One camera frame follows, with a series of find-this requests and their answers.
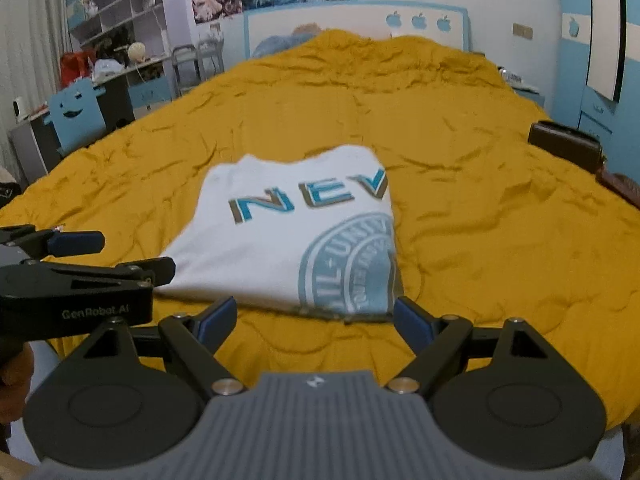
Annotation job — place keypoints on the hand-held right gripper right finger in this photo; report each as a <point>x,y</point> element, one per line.
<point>412,320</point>

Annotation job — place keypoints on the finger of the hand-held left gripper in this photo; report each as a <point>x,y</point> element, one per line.
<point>75,243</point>
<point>160,270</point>

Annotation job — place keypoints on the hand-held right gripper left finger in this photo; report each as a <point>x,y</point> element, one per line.
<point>220,317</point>

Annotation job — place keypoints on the white printed t-shirt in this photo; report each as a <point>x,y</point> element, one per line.
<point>300,230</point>

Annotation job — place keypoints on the person's left hand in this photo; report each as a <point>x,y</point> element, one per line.
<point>15,367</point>

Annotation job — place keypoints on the yellow blanket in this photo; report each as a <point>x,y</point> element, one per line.
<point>475,220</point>

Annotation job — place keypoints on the blue chair with face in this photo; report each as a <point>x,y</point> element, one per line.
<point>75,115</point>

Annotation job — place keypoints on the dark desk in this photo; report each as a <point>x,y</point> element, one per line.
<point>120,95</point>

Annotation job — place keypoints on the red bag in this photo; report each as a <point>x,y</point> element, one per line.
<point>75,67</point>

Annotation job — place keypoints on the white plastic bag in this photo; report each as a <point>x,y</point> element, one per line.
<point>107,66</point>

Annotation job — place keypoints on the round cream ball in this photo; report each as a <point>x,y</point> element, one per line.
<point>136,52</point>

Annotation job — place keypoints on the metal rack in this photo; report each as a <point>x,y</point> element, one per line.
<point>197,65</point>

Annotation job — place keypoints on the white curtain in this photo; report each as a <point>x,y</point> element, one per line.
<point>30,35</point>

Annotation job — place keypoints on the dark brown box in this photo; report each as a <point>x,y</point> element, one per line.
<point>565,145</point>

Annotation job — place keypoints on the white and blue shelf unit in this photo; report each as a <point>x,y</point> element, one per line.
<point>120,0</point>

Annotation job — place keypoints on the blue pillow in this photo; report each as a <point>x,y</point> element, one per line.
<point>285,40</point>

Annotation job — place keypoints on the white headboard with blue trim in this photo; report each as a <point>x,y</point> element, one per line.
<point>360,22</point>

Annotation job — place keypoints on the blue and white wardrobe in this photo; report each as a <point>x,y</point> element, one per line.
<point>600,35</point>

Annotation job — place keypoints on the small white camera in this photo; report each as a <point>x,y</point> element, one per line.
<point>21,109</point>

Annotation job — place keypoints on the pink wall poster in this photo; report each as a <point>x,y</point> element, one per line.
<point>217,4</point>

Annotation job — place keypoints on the wall socket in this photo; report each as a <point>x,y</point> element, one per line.
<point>522,31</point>

